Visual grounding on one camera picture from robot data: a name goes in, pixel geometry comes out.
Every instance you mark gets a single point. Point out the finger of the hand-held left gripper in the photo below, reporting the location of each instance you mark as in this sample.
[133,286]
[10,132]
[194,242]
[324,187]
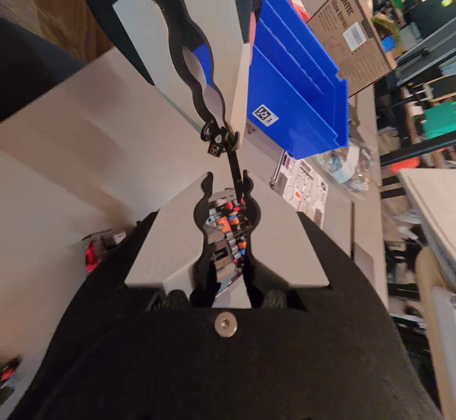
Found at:
[224,17]
[146,42]

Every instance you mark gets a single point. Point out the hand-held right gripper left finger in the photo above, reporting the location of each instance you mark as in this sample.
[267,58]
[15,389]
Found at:
[167,249]

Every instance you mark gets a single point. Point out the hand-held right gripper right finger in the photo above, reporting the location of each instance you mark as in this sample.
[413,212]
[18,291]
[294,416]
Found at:
[288,249]

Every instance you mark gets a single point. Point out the grey black lego car model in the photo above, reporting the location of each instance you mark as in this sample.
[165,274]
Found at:
[228,227]

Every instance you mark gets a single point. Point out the black lego steering wheel assembly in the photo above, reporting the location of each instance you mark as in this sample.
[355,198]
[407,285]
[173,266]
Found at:
[233,167]

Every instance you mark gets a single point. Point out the lego sticker sheet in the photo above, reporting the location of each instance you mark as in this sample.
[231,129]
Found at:
[302,184]

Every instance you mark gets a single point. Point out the clear bag of lego parts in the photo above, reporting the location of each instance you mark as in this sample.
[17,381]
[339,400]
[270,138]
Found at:
[349,170]

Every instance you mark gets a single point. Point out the small grey lego piece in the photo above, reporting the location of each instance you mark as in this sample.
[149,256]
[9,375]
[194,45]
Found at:
[251,129]

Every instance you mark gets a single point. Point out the person's left hand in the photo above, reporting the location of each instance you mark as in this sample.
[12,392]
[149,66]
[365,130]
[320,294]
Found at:
[252,27]

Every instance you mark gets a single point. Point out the blue storage bin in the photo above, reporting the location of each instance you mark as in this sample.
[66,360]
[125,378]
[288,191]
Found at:
[302,81]

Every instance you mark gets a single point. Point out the dark chair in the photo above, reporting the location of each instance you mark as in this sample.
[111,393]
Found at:
[28,70]

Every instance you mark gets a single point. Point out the brown cardboard box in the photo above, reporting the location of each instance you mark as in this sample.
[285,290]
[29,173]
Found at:
[342,35]

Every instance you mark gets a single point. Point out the orange plastic object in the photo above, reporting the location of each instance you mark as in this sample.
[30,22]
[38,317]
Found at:
[402,165]

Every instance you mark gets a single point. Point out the beige curved board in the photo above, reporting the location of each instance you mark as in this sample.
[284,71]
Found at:
[431,284]

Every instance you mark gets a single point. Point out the open instruction booklet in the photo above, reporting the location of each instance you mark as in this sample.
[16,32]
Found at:
[431,206]

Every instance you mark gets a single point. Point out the green plastic box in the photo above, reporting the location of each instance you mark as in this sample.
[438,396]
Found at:
[440,122]

